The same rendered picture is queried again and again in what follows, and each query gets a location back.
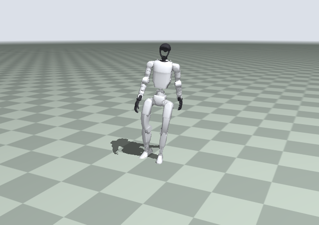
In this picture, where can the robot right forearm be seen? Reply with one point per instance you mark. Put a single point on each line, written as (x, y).
(142, 90)

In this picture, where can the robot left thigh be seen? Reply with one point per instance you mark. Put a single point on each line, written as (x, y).
(167, 113)

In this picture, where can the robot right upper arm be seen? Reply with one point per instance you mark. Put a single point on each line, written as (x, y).
(148, 72)

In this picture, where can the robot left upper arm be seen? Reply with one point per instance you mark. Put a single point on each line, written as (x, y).
(176, 69)

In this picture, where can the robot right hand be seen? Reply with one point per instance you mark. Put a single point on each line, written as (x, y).
(137, 103)

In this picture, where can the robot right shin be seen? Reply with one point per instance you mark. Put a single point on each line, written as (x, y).
(146, 139)

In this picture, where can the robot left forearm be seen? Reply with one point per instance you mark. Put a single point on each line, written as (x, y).
(179, 91)

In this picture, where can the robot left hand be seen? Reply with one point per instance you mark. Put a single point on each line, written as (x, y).
(180, 103)

